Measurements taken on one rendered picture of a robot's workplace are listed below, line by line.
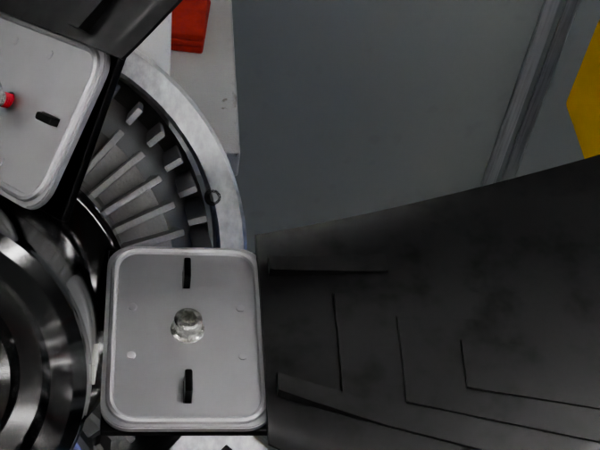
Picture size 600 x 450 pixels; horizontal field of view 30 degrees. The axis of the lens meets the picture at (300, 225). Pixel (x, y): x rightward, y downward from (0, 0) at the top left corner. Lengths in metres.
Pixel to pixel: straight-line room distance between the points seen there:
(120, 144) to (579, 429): 0.25
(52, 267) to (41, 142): 0.05
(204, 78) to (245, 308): 0.61
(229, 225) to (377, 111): 0.73
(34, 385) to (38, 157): 0.08
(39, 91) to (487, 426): 0.21
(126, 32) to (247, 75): 0.89
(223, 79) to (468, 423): 0.66
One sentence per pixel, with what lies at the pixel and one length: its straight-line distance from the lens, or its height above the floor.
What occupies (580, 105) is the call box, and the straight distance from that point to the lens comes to 0.89.
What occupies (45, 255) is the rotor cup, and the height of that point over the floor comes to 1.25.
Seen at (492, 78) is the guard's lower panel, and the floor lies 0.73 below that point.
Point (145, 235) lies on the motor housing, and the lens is 0.55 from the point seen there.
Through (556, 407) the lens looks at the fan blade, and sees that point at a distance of 0.46.
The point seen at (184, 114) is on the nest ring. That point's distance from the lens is 0.62.
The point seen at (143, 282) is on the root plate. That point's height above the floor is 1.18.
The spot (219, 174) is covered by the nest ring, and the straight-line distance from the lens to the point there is 0.62.
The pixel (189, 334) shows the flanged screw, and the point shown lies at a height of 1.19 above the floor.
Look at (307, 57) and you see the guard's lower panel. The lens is 1.28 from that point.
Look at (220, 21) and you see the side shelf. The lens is 1.12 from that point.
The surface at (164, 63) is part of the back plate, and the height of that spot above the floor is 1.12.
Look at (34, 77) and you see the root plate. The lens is 0.44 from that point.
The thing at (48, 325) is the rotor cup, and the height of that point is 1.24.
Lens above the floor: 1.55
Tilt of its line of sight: 48 degrees down
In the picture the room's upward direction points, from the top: 10 degrees clockwise
